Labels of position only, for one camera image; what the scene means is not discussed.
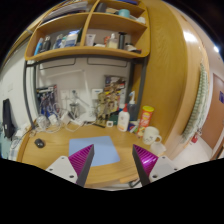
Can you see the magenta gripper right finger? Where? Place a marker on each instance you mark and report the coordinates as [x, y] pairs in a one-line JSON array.
[[151, 167]]

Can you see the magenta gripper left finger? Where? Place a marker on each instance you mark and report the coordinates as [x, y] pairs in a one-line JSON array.
[[74, 168]]

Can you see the black computer mouse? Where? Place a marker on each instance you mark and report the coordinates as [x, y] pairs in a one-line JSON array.
[[39, 143]]

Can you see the blue mouse pad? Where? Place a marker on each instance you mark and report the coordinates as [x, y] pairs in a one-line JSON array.
[[104, 150]]

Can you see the clear plastic cup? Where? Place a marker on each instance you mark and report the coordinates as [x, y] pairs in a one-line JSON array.
[[157, 148]]

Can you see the white mug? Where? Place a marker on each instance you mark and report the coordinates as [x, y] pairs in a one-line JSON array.
[[151, 135]]

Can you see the yellow chips can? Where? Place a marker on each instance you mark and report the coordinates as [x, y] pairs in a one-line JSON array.
[[146, 115]]

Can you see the white glue bottle red cap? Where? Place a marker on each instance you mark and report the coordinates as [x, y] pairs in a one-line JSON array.
[[123, 119]]

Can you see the dark spray bottle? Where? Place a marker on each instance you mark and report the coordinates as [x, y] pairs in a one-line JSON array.
[[132, 106]]

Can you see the wooden model structure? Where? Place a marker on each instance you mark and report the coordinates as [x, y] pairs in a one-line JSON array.
[[111, 99]]

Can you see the brown door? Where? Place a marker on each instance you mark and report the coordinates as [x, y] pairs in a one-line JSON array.
[[213, 125]]

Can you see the hanging green-white garland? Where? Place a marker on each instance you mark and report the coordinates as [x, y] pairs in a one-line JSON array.
[[198, 113]]

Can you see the blue bottle on shelf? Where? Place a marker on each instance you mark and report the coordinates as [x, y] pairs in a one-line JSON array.
[[38, 46]]

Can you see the white tube on shelf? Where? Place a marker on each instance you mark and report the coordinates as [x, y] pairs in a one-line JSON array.
[[90, 38]]

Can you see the black bottle on shelf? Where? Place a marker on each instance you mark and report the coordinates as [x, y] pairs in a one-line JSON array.
[[121, 44]]

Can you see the teal tape roll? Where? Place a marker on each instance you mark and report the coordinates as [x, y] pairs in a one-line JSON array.
[[124, 13]]

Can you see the wooden wall shelf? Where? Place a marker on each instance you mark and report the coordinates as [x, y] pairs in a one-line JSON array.
[[65, 27]]

